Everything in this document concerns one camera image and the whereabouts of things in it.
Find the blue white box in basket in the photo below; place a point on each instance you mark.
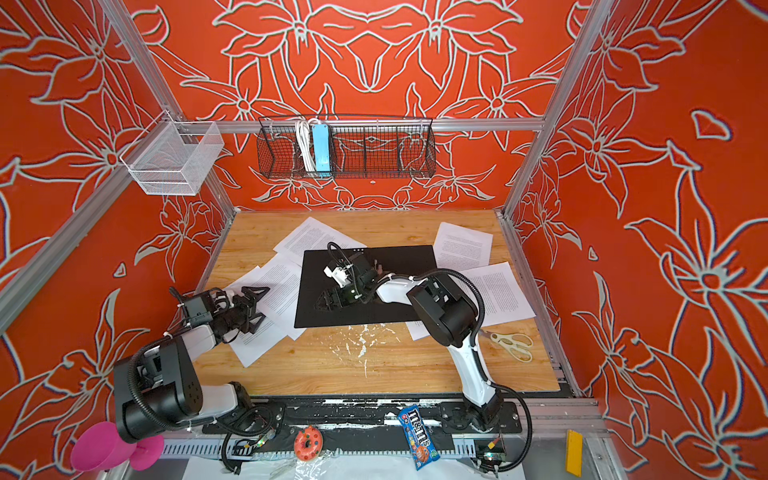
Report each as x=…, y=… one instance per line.
x=321, y=142

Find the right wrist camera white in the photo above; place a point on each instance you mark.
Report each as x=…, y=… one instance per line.
x=340, y=274

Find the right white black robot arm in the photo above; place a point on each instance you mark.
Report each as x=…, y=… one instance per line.
x=452, y=310

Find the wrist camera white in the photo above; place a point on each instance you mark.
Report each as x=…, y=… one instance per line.
x=220, y=299
x=340, y=274

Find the yellow block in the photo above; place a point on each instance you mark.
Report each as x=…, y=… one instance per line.
x=574, y=452

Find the pink plastic goblet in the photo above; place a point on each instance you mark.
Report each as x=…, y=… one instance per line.
x=101, y=448

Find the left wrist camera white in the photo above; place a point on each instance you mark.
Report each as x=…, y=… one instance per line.
x=220, y=299

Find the small circuit board with wires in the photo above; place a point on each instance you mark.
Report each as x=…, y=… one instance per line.
x=490, y=454

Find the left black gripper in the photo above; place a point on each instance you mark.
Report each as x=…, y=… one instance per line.
x=245, y=309

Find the red donut toy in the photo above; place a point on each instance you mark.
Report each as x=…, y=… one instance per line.
x=308, y=444

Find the black wire basket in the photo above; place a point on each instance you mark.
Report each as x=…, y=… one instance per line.
x=361, y=147

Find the blue folder black inside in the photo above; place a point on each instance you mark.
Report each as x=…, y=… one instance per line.
x=335, y=285

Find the white scissors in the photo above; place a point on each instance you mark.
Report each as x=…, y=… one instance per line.
x=517, y=345

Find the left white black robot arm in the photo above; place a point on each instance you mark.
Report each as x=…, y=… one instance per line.
x=157, y=389

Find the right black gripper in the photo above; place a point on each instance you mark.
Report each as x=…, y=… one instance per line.
x=328, y=296

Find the clear plastic bin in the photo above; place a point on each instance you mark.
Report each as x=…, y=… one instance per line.
x=165, y=161

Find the blue m&m's candy bag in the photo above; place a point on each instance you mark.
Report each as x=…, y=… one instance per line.
x=420, y=444

